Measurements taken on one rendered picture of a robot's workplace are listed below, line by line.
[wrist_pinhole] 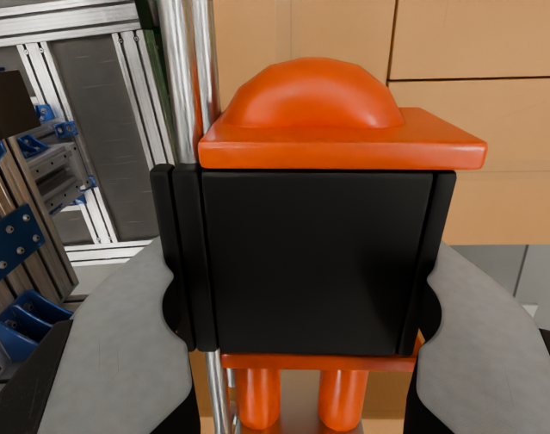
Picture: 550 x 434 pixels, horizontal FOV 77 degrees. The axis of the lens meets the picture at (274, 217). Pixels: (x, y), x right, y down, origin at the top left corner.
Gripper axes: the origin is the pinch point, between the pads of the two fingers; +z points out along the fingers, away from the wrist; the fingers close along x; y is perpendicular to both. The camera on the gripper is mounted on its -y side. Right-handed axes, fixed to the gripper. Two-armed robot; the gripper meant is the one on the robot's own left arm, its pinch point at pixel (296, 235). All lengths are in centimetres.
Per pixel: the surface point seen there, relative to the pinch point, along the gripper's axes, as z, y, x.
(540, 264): 121, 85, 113
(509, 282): 121, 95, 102
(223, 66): 66, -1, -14
